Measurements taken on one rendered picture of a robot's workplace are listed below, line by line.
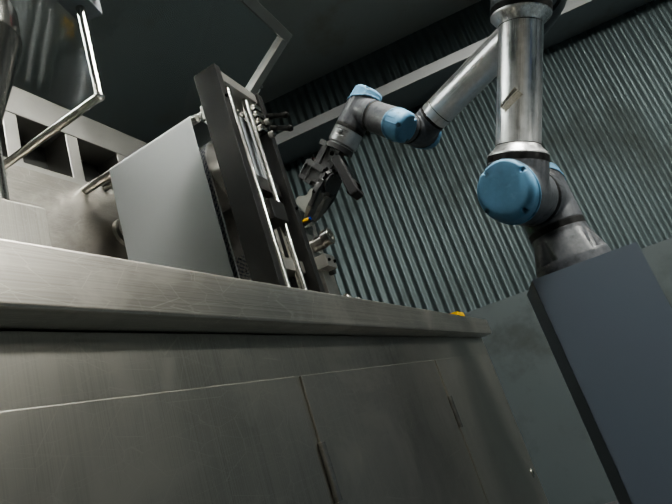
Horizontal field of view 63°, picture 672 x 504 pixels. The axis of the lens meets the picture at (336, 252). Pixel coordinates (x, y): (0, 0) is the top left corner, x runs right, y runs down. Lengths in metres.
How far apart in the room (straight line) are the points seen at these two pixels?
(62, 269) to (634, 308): 0.98
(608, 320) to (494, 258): 1.90
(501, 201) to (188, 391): 0.77
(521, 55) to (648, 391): 0.65
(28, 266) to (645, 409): 1.00
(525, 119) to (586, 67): 2.28
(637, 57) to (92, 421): 3.28
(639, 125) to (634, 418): 2.31
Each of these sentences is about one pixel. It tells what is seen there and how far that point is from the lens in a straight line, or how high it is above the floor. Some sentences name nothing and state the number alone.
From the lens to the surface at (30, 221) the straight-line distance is 0.86.
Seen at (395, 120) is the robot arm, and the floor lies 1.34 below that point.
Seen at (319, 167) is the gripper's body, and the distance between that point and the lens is 1.34.
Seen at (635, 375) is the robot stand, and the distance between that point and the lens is 1.12.
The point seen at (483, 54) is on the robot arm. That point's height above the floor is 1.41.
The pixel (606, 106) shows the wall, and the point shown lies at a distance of 3.29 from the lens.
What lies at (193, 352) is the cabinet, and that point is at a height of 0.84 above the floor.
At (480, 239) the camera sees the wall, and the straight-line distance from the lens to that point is 3.00.
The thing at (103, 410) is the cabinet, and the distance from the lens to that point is 0.37.
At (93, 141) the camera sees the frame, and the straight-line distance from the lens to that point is 1.50.
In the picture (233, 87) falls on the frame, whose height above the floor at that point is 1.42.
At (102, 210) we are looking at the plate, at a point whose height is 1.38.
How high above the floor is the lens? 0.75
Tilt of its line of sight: 17 degrees up
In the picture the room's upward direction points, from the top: 19 degrees counter-clockwise
